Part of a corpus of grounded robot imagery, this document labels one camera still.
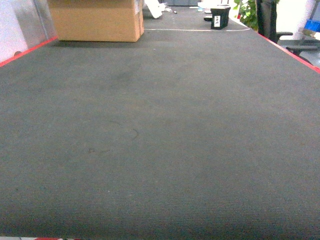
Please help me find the dark grey table mat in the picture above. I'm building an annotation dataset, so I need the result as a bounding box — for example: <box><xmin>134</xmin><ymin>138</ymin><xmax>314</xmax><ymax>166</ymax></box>
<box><xmin>0</xmin><ymin>8</ymin><xmax>320</xmax><ymax>240</ymax></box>

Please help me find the black bin with label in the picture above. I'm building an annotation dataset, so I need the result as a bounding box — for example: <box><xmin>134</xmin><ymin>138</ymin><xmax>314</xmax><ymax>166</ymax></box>
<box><xmin>210</xmin><ymin>6</ymin><xmax>231</xmax><ymax>30</ymax></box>

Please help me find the brown cardboard box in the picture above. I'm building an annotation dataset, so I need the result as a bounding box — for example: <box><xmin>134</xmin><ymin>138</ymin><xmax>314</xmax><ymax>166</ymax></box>
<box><xmin>47</xmin><ymin>0</ymin><xmax>144</xmax><ymax>42</ymax></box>

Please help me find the green potted plant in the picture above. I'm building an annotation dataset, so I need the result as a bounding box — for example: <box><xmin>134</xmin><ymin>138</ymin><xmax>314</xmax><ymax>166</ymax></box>
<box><xmin>233</xmin><ymin>0</ymin><xmax>258</xmax><ymax>32</ymax></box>

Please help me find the black office chair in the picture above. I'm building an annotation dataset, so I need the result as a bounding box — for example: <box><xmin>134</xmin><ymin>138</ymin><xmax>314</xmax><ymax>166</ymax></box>
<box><xmin>254</xmin><ymin>0</ymin><xmax>320</xmax><ymax>68</ymax></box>

